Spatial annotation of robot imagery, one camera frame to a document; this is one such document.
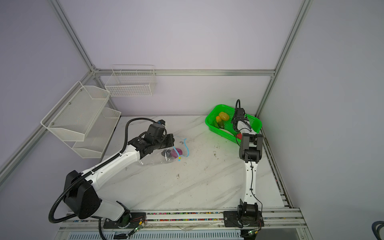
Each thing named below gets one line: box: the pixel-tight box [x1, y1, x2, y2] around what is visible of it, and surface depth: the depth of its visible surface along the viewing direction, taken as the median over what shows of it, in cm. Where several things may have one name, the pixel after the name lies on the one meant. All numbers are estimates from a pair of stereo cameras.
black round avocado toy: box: [161, 149, 171, 158], surface depth 86 cm
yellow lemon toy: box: [219, 111, 229, 121], surface depth 117 cm
